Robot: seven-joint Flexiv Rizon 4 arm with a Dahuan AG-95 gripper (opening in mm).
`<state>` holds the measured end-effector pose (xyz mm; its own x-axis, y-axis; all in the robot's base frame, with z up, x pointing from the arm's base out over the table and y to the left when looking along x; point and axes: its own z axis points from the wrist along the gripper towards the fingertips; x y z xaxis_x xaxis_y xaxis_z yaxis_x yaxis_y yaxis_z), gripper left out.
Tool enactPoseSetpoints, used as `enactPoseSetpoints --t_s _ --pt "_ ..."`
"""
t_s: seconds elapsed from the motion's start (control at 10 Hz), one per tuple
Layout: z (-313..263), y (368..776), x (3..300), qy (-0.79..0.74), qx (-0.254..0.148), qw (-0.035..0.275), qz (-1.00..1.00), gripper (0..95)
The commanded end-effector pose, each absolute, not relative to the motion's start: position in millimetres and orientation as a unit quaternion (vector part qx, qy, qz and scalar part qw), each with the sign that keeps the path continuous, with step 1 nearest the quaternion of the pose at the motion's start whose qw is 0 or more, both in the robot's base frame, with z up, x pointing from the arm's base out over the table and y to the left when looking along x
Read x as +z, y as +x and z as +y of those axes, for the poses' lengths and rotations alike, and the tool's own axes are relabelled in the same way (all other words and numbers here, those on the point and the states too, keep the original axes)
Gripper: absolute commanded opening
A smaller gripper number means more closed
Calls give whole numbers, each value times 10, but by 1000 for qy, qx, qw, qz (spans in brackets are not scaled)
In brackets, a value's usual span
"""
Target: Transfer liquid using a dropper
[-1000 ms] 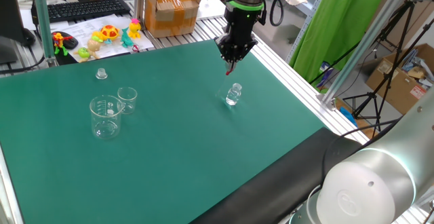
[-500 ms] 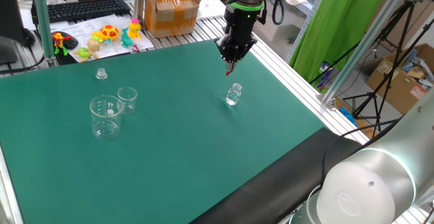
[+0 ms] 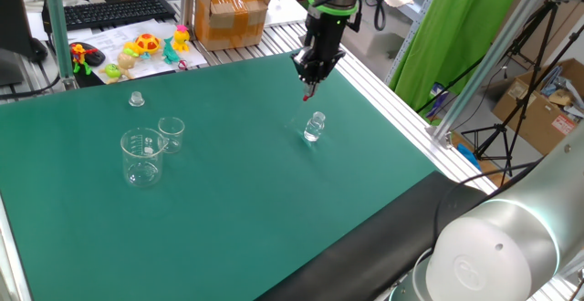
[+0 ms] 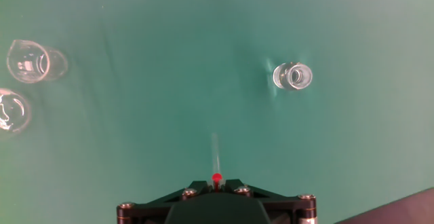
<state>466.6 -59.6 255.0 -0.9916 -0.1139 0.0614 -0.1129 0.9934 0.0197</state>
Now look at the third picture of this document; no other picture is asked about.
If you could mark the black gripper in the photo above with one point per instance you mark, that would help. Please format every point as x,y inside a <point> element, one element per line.
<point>325,38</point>

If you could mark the glass dropper with red bulb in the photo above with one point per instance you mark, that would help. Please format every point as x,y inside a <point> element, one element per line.
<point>306,97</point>

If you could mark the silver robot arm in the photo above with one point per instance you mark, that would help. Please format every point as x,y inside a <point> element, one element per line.
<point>515,228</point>

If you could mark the small clear glass bottle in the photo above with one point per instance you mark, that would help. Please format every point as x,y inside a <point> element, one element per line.
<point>314,130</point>

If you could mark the grey metal shelf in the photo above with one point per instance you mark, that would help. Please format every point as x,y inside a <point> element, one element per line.
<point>396,64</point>

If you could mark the taped cardboard box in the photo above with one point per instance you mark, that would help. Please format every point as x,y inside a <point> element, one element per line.
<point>232,18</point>

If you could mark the blue flat package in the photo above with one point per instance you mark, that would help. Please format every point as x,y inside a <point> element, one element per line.
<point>438,100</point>

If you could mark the bright green cloth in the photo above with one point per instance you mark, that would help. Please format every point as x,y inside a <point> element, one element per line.
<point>456,41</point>

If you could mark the teal dolphin toy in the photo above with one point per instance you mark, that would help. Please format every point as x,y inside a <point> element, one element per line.
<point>169,55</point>

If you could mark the small glass beaker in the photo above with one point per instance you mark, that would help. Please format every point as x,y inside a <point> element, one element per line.
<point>172,137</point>

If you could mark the green table mat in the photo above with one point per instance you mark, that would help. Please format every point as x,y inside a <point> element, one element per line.
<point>228,210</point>

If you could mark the orange turtle toy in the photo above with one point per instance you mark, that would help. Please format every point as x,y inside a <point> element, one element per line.
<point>147,43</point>

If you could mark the blue plastic bag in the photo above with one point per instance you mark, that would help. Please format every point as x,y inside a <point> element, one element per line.
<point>467,155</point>

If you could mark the clear glass bottle stopper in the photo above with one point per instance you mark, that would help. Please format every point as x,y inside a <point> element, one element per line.
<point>136,100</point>

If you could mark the beige toy animal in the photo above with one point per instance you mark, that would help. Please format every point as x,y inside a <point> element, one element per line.
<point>127,60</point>

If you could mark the black tripod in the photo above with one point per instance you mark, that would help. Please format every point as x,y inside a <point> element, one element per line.
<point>499,130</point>

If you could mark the green turtle toy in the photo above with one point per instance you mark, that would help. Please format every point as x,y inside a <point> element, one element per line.
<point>111,70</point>

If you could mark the large glass beaker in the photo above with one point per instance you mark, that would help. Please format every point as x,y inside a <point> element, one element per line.
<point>137,173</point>

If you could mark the colourful plastic toys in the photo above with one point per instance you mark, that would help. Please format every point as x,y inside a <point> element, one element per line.
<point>109,41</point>

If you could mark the black computer keyboard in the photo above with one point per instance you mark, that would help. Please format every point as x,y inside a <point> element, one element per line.
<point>114,13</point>

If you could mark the black computer mouse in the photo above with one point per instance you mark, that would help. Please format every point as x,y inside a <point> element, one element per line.
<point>96,57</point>

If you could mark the open cardboard box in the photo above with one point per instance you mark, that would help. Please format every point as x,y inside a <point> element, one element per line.
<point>534,114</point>

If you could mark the red yellow figure toy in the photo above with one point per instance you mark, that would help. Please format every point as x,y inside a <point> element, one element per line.
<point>78,55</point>

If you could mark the black monitor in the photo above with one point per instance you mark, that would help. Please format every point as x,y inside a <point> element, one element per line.
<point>9,9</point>

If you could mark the aluminium frame post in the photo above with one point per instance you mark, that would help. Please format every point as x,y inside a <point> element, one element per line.
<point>57,27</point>
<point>188,0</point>
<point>494,50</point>

